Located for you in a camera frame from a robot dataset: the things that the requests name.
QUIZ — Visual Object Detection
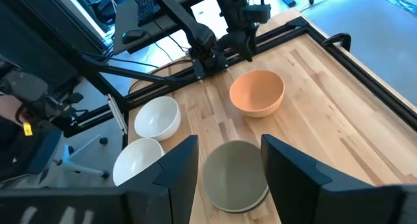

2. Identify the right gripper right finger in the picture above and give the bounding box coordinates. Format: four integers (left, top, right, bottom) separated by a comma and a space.
259, 133, 405, 224

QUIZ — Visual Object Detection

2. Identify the orange bowl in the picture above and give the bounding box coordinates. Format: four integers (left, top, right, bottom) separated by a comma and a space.
229, 69, 286, 119

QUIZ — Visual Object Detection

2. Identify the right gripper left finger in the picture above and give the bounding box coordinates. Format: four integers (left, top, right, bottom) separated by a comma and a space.
121, 134, 200, 224

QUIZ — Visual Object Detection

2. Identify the black keyboard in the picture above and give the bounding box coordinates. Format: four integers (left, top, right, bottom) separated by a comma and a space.
136, 0, 163, 27

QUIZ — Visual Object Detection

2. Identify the white bowl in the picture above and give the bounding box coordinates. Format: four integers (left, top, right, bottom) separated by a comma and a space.
112, 137, 165, 188
134, 96, 182, 142

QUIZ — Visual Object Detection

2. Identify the black frame handle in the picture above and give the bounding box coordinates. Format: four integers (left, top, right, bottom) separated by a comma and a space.
322, 32, 352, 53

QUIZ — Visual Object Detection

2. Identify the person's hand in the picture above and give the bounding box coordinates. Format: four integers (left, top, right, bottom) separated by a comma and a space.
0, 95, 25, 126

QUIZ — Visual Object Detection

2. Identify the black aluminium table frame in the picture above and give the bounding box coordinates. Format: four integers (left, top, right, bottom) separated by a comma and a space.
61, 15, 417, 143

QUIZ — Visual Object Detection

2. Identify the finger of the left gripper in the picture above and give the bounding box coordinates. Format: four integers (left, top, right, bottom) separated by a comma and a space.
242, 29, 259, 63
217, 34, 246, 51

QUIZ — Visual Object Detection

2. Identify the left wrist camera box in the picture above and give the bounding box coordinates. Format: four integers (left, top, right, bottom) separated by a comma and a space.
244, 3, 272, 25

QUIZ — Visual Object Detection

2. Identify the silver aluminium bracket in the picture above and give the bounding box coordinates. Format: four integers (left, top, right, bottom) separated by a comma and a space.
106, 93, 128, 135

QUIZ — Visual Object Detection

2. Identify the office chair with castors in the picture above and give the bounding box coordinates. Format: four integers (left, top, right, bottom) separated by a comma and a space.
25, 126, 111, 186

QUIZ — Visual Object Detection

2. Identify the grey-beige bowl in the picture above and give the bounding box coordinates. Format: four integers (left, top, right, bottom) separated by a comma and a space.
201, 139, 270, 214

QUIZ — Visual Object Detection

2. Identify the dark grey desk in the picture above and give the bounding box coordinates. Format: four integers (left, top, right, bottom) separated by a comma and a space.
113, 0, 209, 55

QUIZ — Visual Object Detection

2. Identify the black computer mouse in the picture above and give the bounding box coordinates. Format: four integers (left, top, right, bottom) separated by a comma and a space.
121, 29, 146, 45

